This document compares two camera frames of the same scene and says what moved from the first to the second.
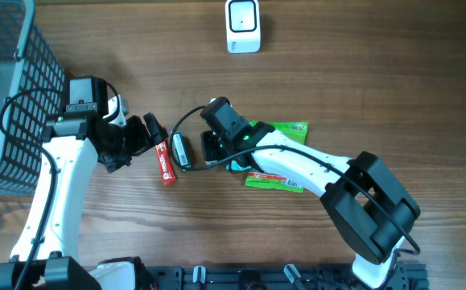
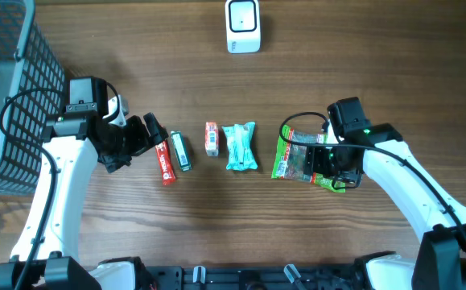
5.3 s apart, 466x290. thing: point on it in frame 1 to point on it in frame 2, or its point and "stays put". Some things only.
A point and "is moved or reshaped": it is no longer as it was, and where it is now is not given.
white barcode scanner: (243, 26) stays put
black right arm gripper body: (209, 146) to (319, 162)
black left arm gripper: (134, 134) stays put
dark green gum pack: (180, 149) stays put
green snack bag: (273, 181) is moved or reshaped
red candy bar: (167, 170) stays put
